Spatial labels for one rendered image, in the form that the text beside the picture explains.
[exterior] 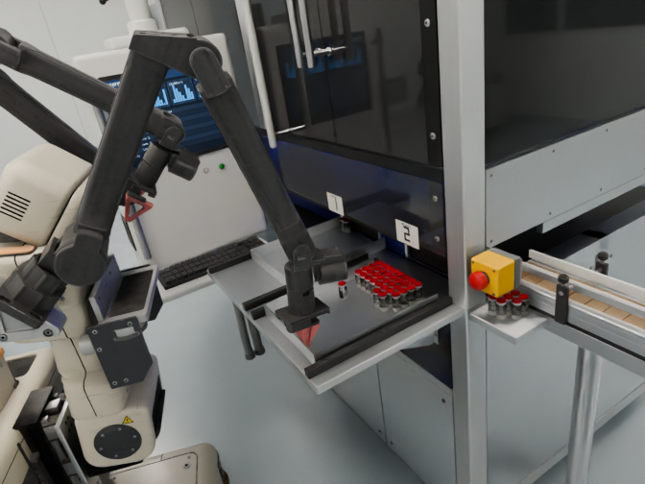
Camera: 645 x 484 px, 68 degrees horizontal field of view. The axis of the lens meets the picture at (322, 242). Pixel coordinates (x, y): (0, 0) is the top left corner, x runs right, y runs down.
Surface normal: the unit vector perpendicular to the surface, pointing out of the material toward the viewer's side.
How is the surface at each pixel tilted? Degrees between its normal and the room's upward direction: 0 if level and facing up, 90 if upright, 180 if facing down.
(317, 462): 0
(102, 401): 90
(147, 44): 96
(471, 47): 90
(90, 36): 90
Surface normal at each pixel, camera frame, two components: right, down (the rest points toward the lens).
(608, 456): -0.15, -0.90
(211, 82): 0.31, 0.46
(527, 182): 0.51, 0.29
